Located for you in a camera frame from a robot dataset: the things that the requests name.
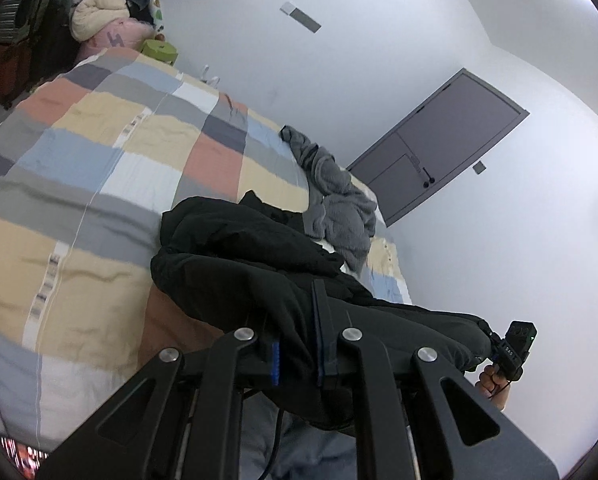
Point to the white charger plug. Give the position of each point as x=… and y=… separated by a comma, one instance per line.
x=206, y=75

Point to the grey door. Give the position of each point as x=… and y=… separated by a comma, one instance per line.
x=444, y=130

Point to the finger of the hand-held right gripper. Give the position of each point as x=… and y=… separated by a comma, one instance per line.
x=494, y=342

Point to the person's right hand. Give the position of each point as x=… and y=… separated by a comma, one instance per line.
x=491, y=382

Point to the small grey wall switch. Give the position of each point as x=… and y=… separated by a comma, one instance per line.
x=479, y=168

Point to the light blue denim jeans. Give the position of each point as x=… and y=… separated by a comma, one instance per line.
x=319, y=455

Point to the long wall switch panel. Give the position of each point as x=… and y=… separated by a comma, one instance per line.
x=301, y=16

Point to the grey fleece garment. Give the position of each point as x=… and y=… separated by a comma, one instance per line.
x=336, y=200

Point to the patchwork bed quilt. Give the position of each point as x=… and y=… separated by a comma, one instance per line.
x=89, y=185

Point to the black bag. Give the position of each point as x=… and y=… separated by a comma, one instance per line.
x=54, y=25

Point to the black puffer jacket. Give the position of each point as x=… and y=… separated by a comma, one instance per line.
x=259, y=270

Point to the grey hard suitcase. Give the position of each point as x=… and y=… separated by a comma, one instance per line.
x=21, y=7

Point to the red-brown trunk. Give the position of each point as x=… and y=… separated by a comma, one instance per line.
x=1, y=70

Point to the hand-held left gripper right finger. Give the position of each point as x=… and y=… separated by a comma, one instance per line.
x=321, y=360

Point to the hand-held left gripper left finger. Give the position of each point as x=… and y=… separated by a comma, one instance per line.
x=274, y=363

